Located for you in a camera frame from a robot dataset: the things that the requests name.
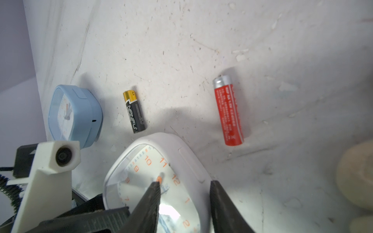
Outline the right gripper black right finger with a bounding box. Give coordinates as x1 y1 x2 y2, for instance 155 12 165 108
209 180 254 233

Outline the cream work glove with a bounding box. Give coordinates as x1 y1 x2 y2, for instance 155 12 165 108
336 140 373 233

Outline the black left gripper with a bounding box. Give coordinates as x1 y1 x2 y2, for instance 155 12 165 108
28 194 130 233

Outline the black gold AA battery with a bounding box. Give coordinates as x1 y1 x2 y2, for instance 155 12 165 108
123 90 146 134

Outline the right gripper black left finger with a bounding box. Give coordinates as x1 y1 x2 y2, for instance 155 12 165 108
118 182 161 233

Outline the light blue alarm clock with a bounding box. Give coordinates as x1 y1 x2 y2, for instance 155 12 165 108
48 85 103 149

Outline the red AA battery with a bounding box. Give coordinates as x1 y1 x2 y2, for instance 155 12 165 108
213 75 244 146

